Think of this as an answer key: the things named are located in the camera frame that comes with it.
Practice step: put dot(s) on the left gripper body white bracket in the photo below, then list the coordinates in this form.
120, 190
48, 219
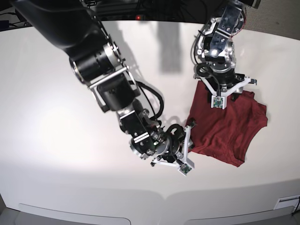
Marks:
220, 93

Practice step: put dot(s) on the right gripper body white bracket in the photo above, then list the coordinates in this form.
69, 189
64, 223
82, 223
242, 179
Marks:
173, 150

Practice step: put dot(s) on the dark red long-sleeve shirt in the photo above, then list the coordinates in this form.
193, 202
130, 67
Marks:
225, 134

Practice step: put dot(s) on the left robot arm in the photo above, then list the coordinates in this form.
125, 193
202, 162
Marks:
214, 55

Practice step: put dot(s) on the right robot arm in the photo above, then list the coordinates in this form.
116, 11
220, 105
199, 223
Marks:
96, 61

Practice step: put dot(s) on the black power strip red light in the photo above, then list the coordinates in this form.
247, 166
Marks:
138, 17

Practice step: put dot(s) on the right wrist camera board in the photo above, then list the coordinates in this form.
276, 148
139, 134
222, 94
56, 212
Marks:
184, 169

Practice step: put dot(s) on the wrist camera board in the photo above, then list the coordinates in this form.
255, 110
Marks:
184, 169
218, 102

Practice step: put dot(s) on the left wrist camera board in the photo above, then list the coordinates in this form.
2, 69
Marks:
218, 102

